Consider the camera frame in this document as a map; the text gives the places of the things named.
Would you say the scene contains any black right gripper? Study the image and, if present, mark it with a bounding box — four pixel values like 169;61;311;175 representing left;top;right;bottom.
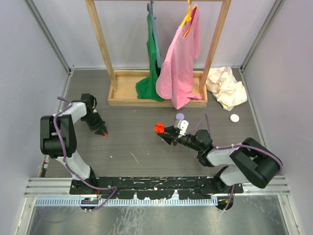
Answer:
157;124;202;152

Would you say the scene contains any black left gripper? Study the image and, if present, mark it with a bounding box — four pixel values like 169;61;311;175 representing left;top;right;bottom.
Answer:
82;112;106;135

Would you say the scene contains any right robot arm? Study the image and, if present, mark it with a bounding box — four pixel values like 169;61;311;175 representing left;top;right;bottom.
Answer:
155;126;283;193

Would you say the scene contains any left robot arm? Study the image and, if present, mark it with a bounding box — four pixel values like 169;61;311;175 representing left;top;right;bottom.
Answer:
40;93;108;194

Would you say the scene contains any wooden clothes rack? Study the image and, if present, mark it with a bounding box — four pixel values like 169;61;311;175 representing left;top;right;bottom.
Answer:
86;0;231;109

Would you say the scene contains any green shirt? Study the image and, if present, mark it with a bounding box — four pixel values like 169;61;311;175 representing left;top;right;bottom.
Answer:
135;14;163;102

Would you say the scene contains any pink t-shirt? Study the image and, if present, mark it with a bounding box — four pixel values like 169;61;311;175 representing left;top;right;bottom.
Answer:
156;5;202;110

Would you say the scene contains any cream crumpled cloth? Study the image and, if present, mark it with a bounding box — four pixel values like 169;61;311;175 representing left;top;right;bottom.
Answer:
205;67;247;111

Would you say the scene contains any yellow clothes hanger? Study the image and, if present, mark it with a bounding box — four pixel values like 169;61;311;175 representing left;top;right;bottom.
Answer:
180;0;197;38

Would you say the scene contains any grey clothes hanger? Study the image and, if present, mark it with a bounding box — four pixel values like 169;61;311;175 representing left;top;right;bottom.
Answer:
147;0;162;68

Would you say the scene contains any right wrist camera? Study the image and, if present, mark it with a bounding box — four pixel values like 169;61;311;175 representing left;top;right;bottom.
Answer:
174;119;189;138

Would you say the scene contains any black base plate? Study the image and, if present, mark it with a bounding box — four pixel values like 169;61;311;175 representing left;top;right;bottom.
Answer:
69;176;245;200

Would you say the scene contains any slotted cable duct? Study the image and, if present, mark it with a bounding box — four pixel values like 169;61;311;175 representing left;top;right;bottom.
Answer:
34;196;218;207

